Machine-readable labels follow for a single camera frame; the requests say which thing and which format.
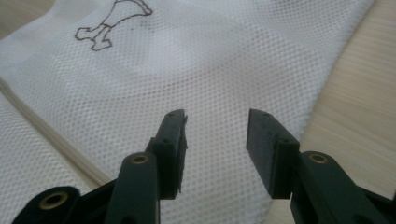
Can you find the white mesh laundry bag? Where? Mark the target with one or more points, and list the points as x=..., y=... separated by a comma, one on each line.
x=186, y=62

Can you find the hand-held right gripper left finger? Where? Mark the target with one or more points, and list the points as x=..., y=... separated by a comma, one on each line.
x=169, y=155

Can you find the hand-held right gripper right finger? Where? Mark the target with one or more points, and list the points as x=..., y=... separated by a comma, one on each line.
x=267, y=155

